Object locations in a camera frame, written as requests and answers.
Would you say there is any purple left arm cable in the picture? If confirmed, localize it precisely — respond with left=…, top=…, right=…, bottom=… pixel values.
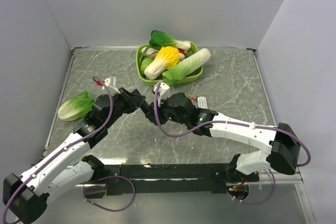
left=0, top=76, right=115, bottom=224

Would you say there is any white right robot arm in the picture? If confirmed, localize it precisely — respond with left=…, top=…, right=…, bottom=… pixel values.
left=141, top=93, right=302, bottom=182

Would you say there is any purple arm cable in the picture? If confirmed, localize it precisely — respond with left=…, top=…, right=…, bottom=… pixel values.
left=0, top=76, right=115, bottom=224
left=153, top=83, right=312, bottom=167

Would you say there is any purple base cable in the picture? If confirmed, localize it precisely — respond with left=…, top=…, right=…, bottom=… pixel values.
left=227, top=168, right=276, bottom=205
left=83, top=175, right=137, bottom=212

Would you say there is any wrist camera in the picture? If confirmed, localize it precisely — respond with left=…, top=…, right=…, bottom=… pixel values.
left=97, top=76, right=120, bottom=94
left=153, top=81, right=170, bottom=106

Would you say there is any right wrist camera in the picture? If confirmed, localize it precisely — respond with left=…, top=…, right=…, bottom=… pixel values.
left=153, top=81, right=170, bottom=106

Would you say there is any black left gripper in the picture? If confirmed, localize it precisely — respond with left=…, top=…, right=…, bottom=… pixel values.
left=103, top=86, right=144, bottom=127

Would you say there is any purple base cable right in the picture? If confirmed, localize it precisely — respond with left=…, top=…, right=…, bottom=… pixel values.
left=227, top=168, right=276, bottom=205

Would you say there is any long green napa cabbage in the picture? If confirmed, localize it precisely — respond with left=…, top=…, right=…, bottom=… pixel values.
left=162, top=48, right=211, bottom=86

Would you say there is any small green cabbage on table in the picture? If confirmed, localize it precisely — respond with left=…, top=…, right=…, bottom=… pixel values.
left=57, top=90, right=95, bottom=122

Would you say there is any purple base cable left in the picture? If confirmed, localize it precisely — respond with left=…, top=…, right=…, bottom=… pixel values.
left=83, top=175, right=137, bottom=212

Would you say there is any white radish in basket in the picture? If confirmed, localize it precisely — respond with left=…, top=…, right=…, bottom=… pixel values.
left=141, top=47, right=159, bottom=59

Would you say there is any yellow napa cabbage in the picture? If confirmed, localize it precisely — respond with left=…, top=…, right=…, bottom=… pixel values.
left=144, top=46, right=180, bottom=80

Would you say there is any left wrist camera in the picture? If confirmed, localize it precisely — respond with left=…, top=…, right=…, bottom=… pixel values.
left=97, top=76, right=120, bottom=94

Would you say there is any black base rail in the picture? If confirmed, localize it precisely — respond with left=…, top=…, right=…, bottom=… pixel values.
left=90, top=163, right=259, bottom=196

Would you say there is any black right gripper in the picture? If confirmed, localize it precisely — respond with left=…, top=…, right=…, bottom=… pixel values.
left=146, top=94, right=188, bottom=127

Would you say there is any small green cabbage in basket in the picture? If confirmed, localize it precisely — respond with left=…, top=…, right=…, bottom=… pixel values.
left=140, top=57, right=154, bottom=75

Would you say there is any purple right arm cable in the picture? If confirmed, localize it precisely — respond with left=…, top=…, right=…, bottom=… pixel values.
left=153, top=83, right=312, bottom=167

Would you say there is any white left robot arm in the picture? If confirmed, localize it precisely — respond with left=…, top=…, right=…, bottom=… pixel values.
left=2, top=88, right=145, bottom=223

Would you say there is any white remote control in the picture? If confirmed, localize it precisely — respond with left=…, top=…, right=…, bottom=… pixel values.
left=197, top=96, right=208, bottom=109

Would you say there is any black remote control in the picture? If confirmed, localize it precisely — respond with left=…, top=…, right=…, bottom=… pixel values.
left=131, top=89, right=155, bottom=123

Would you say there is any dark green bok choy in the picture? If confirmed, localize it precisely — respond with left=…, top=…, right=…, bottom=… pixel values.
left=149, top=30, right=192, bottom=51

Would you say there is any green plastic basket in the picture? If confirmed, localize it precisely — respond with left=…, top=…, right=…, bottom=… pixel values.
left=135, top=44, right=204, bottom=87

